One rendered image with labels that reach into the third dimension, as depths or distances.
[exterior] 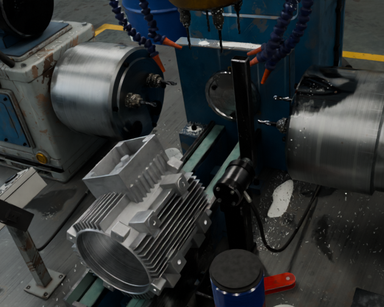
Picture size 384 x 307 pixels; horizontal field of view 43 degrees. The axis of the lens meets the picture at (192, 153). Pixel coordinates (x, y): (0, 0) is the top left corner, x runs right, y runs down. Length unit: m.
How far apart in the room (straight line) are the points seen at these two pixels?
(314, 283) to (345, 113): 0.36
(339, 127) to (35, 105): 0.76
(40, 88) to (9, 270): 0.45
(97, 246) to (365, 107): 0.56
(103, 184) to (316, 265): 0.50
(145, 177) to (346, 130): 0.38
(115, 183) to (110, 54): 0.44
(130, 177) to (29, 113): 0.56
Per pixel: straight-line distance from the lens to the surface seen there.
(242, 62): 0.87
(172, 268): 0.84
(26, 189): 1.01
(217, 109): 1.26
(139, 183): 0.85
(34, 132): 1.37
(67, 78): 1.22
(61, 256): 1.22
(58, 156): 1.37
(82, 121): 1.23
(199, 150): 1.22
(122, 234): 0.79
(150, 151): 0.88
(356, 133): 0.92
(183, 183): 0.86
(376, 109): 0.93
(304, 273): 1.08
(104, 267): 0.95
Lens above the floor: 1.65
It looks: 37 degrees down
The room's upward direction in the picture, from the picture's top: 10 degrees counter-clockwise
